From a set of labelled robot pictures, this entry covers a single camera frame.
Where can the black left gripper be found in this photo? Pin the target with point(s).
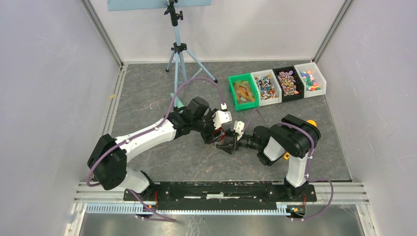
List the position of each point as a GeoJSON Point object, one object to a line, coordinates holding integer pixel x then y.
{"type": "Point", "coordinates": [208, 137]}

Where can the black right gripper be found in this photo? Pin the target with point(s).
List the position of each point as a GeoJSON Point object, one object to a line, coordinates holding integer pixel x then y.
{"type": "Point", "coordinates": [228, 132]}

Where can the clear plastic jar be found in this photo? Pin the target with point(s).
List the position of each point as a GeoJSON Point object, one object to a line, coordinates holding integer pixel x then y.
{"type": "Point", "coordinates": [216, 139]}

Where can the red jar lid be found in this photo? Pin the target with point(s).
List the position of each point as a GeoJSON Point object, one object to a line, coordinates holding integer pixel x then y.
{"type": "Point", "coordinates": [219, 133]}

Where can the yellow plastic scoop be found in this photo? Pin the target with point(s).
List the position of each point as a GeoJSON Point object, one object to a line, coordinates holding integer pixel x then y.
{"type": "Point", "coordinates": [312, 122]}

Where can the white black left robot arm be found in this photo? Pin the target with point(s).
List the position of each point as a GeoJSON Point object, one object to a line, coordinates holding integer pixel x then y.
{"type": "Point", "coordinates": [109, 159]}

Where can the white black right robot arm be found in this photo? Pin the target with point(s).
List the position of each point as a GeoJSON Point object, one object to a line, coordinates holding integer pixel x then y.
{"type": "Point", "coordinates": [292, 138]}

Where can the black bin with swirl candies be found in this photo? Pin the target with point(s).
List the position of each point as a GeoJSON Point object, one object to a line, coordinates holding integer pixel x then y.
{"type": "Point", "coordinates": [290, 83]}

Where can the white bin with colourful candies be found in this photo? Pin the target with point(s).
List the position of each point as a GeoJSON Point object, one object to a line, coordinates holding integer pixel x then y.
{"type": "Point", "coordinates": [313, 81]}

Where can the mint green tube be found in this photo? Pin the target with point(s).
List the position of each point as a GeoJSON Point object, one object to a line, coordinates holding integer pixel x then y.
{"type": "Point", "coordinates": [177, 103]}

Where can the green plastic candy bin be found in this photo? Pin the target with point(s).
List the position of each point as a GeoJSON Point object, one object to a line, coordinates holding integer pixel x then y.
{"type": "Point", "coordinates": [244, 92]}

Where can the white bin with lollipops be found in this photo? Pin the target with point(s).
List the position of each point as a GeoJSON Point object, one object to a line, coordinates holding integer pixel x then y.
{"type": "Point", "coordinates": [269, 90]}

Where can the light blue tripod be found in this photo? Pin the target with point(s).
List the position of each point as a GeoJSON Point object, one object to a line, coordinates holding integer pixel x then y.
{"type": "Point", "coordinates": [179, 48]}

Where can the light blue board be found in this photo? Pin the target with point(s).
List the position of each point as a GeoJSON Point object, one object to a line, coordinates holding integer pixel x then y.
{"type": "Point", "coordinates": [122, 5]}

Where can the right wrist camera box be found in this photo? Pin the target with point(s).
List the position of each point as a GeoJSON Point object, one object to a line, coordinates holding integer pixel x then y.
{"type": "Point", "coordinates": [238, 127]}

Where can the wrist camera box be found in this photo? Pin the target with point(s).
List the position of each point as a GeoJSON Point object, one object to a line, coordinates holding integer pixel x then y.
{"type": "Point", "coordinates": [238, 127]}
{"type": "Point", "coordinates": [221, 116]}

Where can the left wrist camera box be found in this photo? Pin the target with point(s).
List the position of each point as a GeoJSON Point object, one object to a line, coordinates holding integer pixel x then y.
{"type": "Point", "coordinates": [221, 116]}

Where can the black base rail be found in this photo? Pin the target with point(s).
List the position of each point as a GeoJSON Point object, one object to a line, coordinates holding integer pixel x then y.
{"type": "Point", "coordinates": [226, 196]}

